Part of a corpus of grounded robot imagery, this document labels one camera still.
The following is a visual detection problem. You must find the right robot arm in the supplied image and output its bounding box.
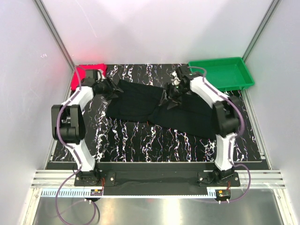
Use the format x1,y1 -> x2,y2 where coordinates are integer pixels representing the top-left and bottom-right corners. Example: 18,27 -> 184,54
159,72 -> 245,186

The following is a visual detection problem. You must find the aluminium frame post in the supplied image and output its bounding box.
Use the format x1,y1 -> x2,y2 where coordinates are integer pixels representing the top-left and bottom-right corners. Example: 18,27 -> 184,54
242,0 -> 281,63
33,0 -> 75,68

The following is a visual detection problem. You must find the black t shirt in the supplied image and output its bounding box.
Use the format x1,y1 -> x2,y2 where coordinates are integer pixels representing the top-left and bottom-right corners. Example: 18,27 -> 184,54
106,80 -> 216,140

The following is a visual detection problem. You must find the white slotted cable duct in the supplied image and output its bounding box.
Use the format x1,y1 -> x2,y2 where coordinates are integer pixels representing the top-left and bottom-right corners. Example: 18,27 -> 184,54
41,188 -> 217,199

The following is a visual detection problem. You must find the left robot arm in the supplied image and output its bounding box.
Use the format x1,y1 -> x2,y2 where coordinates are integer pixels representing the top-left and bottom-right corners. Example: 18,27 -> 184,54
51,78 -> 123,186

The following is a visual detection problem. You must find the shiny steel front plate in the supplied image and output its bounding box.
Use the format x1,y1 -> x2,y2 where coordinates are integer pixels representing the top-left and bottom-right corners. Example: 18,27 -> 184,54
31,195 -> 285,225

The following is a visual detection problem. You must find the folded red t shirt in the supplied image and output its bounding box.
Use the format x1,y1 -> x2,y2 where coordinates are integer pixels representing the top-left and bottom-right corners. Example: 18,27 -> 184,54
70,64 -> 107,91

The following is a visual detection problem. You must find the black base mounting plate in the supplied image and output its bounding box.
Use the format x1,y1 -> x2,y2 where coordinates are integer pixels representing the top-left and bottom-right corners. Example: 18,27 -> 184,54
75,162 -> 240,197

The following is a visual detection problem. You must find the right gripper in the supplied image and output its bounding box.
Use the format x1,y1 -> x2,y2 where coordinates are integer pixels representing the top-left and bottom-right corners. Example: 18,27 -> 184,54
159,82 -> 189,111

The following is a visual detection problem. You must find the green plastic bin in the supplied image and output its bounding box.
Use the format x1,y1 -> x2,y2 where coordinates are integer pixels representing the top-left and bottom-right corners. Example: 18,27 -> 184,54
188,57 -> 255,91

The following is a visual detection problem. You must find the aluminium frame post left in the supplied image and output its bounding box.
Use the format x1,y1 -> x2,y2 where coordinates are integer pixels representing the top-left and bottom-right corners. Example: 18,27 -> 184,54
33,0 -> 75,68

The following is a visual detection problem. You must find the aluminium frame post right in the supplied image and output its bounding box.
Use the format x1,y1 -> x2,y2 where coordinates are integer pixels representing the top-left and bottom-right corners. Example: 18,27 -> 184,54
242,0 -> 281,63

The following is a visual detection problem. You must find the aluminium front rail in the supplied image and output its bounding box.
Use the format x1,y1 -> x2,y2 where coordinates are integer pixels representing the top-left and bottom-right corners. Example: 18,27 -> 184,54
31,170 -> 285,189

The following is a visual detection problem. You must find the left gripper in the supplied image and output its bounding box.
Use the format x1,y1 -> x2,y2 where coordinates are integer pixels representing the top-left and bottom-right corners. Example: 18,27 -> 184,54
97,76 -> 123,101

